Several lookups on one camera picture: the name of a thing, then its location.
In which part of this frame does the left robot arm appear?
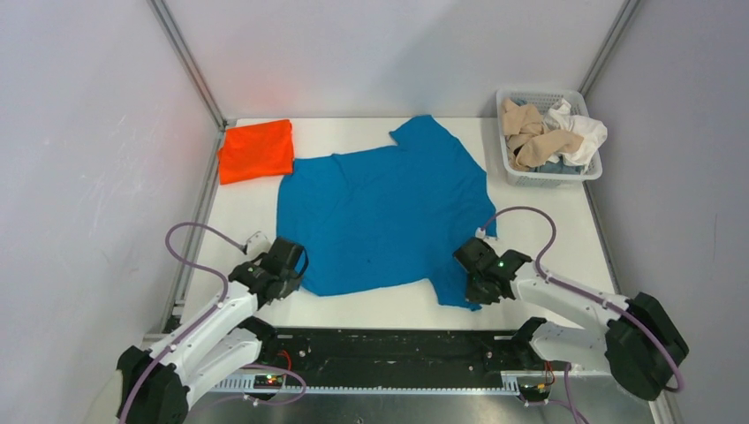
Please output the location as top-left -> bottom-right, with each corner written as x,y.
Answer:
115,232 -> 309,423

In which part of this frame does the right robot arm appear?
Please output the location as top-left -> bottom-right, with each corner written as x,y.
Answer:
453,238 -> 690,401

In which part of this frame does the folded orange t shirt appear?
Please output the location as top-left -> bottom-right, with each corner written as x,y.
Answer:
217,119 -> 295,185

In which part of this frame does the left controller board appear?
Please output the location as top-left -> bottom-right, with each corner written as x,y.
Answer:
252,374 -> 285,391

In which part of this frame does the controller board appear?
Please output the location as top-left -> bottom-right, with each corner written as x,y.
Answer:
518,382 -> 554,407
252,374 -> 285,391

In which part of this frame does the right controller board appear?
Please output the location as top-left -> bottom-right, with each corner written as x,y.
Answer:
518,382 -> 554,407

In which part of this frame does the light blue t shirt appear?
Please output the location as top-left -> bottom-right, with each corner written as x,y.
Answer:
531,156 -> 586,175

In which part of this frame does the beige t shirt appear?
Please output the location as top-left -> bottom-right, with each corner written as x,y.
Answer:
499,97 -> 584,171

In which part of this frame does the white plastic laundry basket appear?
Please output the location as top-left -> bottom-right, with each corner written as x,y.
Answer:
496,87 -> 602,187

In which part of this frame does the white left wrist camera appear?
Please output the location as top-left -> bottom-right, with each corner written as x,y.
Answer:
244,231 -> 271,258

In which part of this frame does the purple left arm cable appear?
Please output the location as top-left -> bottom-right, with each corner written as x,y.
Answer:
117,222 -> 253,424

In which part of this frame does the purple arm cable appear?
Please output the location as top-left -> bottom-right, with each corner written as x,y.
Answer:
480,206 -> 685,424
117,222 -> 253,424

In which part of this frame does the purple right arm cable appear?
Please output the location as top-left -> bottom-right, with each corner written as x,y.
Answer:
480,206 -> 685,424

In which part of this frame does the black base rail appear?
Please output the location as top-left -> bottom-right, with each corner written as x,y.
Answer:
260,328 -> 547,390

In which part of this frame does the left aluminium frame post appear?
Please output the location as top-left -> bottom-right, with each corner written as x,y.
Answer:
148,0 -> 227,132

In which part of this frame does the aluminium frame post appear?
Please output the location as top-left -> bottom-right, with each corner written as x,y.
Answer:
148,0 -> 227,132
579,0 -> 643,97

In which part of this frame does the right aluminium frame post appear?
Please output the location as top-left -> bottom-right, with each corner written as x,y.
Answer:
579,0 -> 643,97

